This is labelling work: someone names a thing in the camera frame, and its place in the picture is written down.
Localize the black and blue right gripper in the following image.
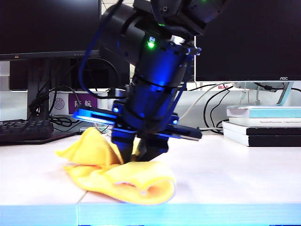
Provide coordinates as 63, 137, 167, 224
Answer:
72, 77, 203, 163

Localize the yellow microfibre rag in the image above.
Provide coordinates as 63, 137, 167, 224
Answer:
55, 127, 177, 205

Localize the plain black monitor back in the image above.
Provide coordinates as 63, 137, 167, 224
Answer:
98, 48, 130, 90

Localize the purple name sign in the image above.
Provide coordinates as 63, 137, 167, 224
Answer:
68, 93, 98, 115

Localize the black desk mat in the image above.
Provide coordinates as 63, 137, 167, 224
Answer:
0, 130, 82, 145

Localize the white-spined book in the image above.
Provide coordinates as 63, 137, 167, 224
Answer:
228, 117, 301, 128

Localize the black keyboard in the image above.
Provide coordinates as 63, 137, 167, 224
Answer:
0, 119, 54, 142

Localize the black monitor stand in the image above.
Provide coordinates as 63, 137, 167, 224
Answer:
26, 58, 51, 123

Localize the black-spined book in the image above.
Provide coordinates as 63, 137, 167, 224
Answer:
222, 128, 301, 147
222, 121, 301, 137

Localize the teal-spined book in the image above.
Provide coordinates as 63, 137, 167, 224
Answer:
226, 105, 301, 119

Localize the black monitor with small logo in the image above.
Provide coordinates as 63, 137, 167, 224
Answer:
0, 0, 102, 61

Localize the right black AOC monitor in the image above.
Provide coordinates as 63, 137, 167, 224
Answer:
194, 0, 301, 82

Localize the silver monitor stand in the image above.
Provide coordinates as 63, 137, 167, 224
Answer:
231, 81, 294, 106

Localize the grey cable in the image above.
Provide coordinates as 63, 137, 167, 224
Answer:
180, 81, 228, 121

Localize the black looped cable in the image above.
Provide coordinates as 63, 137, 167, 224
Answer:
203, 86, 234, 135

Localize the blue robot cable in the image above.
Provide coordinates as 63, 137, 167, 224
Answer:
78, 0, 124, 100

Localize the black cable bundle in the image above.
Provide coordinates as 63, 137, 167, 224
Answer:
28, 85, 82, 128

